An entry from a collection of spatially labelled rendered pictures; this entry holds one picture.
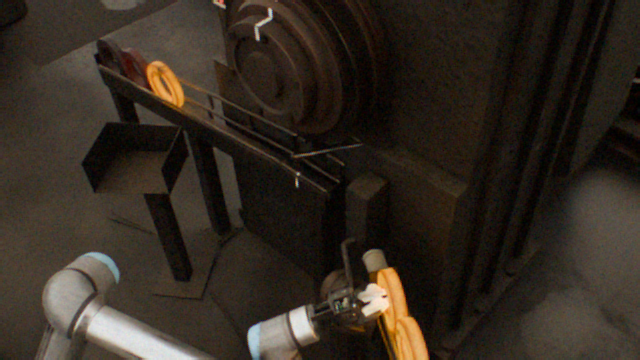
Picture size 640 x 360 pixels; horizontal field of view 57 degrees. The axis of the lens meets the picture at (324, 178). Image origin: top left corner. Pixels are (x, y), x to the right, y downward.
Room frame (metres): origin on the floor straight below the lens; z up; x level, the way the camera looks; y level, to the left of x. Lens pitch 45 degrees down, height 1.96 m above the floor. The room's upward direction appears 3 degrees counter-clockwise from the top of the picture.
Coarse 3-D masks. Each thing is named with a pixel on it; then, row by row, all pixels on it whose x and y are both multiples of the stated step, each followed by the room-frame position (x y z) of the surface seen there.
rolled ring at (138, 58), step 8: (128, 56) 1.91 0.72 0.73; (136, 56) 1.89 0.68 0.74; (128, 64) 1.95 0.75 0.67; (136, 64) 1.87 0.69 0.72; (144, 64) 1.87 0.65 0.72; (128, 72) 1.95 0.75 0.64; (136, 72) 1.96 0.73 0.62; (144, 72) 1.85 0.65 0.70; (136, 80) 1.93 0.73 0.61; (144, 80) 1.86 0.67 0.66
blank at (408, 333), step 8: (400, 320) 0.71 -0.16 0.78; (408, 320) 0.70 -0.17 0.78; (400, 328) 0.70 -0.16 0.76; (408, 328) 0.67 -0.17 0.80; (416, 328) 0.67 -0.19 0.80; (400, 336) 0.69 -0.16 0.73; (408, 336) 0.65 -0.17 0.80; (416, 336) 0.65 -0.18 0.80; (400, 344) 0.69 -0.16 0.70; (408, 344) 0.64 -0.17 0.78; (416, 344) 0.63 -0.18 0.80; (424, 344) 0.63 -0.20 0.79; (400, 352) 0.68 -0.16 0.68; (408, 352) 0.64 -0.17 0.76; (416, 352) 0.62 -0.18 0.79; (424, 352) 0.62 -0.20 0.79
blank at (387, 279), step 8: (384, 272) 0.84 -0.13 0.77; (392, 272) 0.84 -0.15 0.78; (384, 280) 0.82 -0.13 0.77; (392, 280) 0.81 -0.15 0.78; (384, 288) 0.82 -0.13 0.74; (392, 288) 0.79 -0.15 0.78; (400, 288) 0.79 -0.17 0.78; (392, 296) 0.77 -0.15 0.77; (400, 296) 0.77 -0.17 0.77; (392, 304) 0.76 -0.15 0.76; (400, 304) 0.76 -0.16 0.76; (384, 312) 0.80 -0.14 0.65; (392, 312) 0.75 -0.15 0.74; (400, 312) 0.74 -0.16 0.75; (392, 320) 0.75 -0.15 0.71; (392, 328) 0.74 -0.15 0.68
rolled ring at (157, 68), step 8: (152, 64) 1.80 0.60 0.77; (160, 64) 1.79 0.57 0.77; (152, 72) 1.80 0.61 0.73; (160, 72) 1.76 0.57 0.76; (168, 72) 1.75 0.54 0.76; (152, 80) 1.82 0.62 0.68; (160, 80) 1.84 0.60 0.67; (168, 80) 1.73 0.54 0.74; (176, 80) 1.74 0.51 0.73; (152, 88) 1.83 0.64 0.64; (160, 88) 1.82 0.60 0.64; (176, 88) 1.72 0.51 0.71; (168, 96) 1.80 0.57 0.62; (176, 96) 1.71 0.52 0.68; (176, 104) 1.72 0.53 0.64
